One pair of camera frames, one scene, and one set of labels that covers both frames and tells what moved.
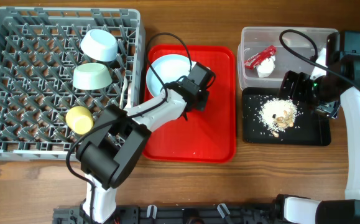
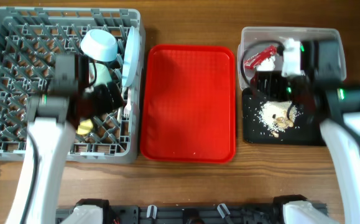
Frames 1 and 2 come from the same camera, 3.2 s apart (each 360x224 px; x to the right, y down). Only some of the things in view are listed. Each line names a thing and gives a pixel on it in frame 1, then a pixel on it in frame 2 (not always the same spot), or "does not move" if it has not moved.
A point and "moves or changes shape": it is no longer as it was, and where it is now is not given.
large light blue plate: x=170 y=68 -> x=131 y=56
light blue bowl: x=99 y=45 does not move
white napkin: x=266 y=68 does not move
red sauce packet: x=255 y=60 does not move
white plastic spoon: x=124 y=88 moves or changes shape
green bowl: x=91 y=76 does not move
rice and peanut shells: x=277 y=115 does not move
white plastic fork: x=129 y=101 does not move
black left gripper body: x=203 y=97 -> x=99 y=98
